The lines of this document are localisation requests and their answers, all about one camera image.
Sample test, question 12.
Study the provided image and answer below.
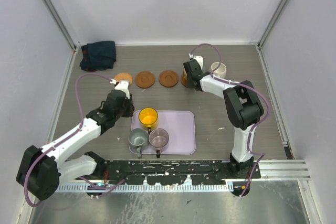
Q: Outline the woven rattan coaster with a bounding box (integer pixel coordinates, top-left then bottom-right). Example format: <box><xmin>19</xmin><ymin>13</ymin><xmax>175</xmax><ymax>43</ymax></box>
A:
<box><xmin>114</xmin><ymin>72</ymin><xmax>133</xmax><ymax>84</ymax></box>

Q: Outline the white ceramic mug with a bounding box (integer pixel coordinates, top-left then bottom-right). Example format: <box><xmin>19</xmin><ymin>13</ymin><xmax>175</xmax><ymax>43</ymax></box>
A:
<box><xmin>209</xmin><ymin>62</ymin><xmax>227</xmax><ymax>79</ymax></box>

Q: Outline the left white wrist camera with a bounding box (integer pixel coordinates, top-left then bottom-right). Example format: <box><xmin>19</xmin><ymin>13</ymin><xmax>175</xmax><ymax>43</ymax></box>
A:
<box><xmin>110</xmin><ymin>79</ymin><xmax>130</xmax><ymax>99</ymax></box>

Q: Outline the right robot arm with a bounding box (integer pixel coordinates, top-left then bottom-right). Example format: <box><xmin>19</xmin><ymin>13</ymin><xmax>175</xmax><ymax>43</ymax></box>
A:
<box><xmin>183</xmin><ymin>59</ymin><xmax>264</xmax><ymax>179</ymax></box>

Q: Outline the slotted cable duct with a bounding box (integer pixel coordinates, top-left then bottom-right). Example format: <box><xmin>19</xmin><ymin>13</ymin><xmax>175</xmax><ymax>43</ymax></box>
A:
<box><xmin>56</xmin><ymin>181</ymin><xmax>234</xmax><ymax>193</ymax></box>

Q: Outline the yellow glass mug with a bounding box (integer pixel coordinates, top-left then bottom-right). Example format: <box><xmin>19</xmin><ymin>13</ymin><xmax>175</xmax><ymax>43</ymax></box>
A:
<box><xmin>138</xmin><ymin>108</ymin><xmax>159</xmax><ymax>132</ymax></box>

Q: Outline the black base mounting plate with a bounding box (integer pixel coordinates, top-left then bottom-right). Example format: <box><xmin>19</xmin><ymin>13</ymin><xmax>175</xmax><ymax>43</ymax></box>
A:
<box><xmin>83</xmin><ymin>159</ymin><xmax>250</xmax><ymax>186</ymax></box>

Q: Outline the lavender plastic tray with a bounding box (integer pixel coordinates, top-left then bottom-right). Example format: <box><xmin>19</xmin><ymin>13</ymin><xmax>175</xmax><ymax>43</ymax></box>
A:
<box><xmin>130</xmin><ymin>110</ymin><xmax>197</xmax><ymax>155</ymax></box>

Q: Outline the dark blue folded cloth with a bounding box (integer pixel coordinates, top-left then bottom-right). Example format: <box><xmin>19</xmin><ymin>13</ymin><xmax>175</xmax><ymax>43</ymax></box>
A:
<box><xmin>80</xmin><ymin>41</ymin><xmax>117</xmax><ymax>72</ymax></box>

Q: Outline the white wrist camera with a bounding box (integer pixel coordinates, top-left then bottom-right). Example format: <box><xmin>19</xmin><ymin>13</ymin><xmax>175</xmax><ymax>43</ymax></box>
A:
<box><xmin>189</xmin><ymin>54</ymin><xmax>204</xmax><ymax>69</ymax></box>
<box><xmin>110</xmin><ymin>79</ymin><xmax>130</xmax><ymax>99</ymax></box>

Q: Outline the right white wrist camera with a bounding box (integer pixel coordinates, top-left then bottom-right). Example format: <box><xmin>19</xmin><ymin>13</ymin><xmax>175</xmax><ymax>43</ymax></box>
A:
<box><xmin>189</xmin><ymin>54</ymin><xmax>204</xmax><ymax>69</ymax></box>

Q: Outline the grey-green ceramic mug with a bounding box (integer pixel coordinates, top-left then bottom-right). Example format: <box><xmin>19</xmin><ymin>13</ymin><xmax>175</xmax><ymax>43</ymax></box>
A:
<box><xmin>128</xmin><ymin>129</ymin><xmax>149</xmax><ymax>158</ymax></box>

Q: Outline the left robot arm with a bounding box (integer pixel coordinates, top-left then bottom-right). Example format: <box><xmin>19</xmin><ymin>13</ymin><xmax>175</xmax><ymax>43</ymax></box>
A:
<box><xmin>16</xmin><ymin>90</ymin><xmax>134</xmax><ymax>203</ymax></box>

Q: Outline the purple glass mug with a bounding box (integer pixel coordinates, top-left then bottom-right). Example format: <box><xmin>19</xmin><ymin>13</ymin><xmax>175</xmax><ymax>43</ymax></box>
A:
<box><xmin>149</xmin><ymin>128</ymin><xmax>170</xmax><ymax>158</ymax></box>

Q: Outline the brown wooden saucer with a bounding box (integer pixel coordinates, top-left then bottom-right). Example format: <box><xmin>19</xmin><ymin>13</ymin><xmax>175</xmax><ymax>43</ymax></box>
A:
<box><xmin>159</xmin><ymin>70</ymin><xmax>179</xmax><ymax>88</ymax></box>
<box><xmin>135</xmin><ymin>71</ymin><xmax>155</xmax><ymax>89</ymax></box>
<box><xmin>181</xmin><ymin>75</ymin><xmax>186</xmax><ymax>86</ymax></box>

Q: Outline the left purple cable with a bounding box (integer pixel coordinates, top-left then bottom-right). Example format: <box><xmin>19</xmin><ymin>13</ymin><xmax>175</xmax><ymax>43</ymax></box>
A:
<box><xmin>24</xmin><ymin>73</ymin><xmax>127</xmax><ymax>207</ymax></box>

